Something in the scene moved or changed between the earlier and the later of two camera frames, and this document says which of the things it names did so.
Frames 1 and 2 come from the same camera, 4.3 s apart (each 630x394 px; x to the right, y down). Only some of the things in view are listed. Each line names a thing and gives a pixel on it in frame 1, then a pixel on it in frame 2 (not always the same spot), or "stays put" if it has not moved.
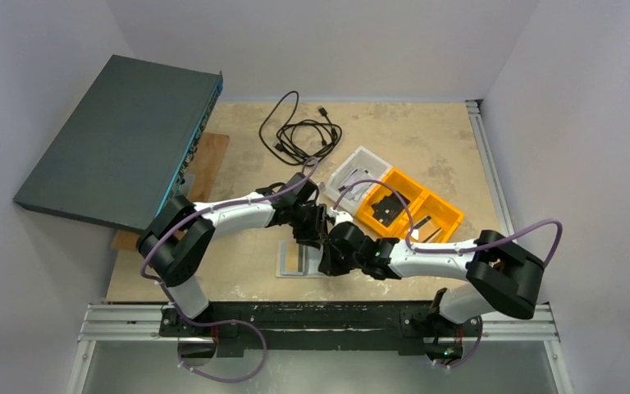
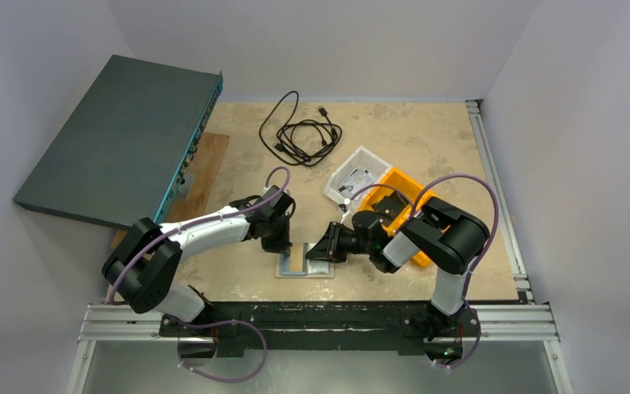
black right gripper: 331,259 to 335,241
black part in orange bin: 386,209 stays put
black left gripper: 311,231 to 277,242
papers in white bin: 359,174 stays put
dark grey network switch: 129,148 stays put
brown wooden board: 201,172 stays put
